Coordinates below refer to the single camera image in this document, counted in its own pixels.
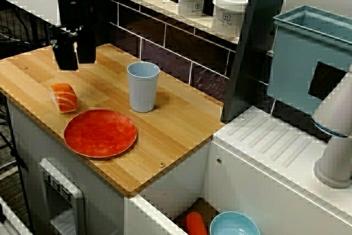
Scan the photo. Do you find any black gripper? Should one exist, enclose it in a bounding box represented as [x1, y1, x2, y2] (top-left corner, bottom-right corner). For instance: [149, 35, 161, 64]
[48, 0, 98, 72]

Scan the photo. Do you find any salmon sushi toy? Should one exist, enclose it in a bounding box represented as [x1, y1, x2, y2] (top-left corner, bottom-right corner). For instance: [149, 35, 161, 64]
[49, 83, 79, 114]

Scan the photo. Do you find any light blue plastic cup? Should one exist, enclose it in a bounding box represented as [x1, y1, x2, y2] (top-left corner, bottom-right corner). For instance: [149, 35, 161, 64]
[126, 62, 160, 113]

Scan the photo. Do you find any red round plate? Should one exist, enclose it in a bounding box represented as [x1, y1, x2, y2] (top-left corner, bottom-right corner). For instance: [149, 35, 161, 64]
[63, 110, 138, 159]

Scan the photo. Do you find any grey appliance panel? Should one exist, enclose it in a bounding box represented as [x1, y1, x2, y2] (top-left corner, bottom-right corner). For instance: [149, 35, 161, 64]
[38, 158, 86, 235]

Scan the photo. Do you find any white toy kitchen unit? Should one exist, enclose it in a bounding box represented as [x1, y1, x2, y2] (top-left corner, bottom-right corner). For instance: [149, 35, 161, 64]
[5, 100, 352, 235]

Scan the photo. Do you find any dark brown sink mat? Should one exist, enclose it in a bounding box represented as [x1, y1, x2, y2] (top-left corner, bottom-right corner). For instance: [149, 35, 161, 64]
[173, 196, 221, 230]

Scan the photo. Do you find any orange toy carrot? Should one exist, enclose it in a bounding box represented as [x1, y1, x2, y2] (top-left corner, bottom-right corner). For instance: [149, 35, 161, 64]
[185, 212, 207, 235]

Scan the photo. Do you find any teal plastic bin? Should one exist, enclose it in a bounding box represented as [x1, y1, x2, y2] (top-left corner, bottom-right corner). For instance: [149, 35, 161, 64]
[268, 5, 352, 116]

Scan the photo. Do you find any light blue bowl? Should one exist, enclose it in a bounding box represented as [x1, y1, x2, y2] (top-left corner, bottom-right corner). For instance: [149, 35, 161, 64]
[209, 211, 261, 235]

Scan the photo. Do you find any black square patch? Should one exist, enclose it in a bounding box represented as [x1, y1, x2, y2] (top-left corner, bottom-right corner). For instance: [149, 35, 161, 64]
[307, 61, 348, 101]

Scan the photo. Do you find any white toy faucet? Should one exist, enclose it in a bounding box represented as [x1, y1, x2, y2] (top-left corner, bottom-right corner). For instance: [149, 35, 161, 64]
[310, 64, 352, 189]

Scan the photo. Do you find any silver metal rail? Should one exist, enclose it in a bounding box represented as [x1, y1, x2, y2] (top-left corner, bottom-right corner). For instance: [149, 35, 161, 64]
[0, 196, 31, 235]

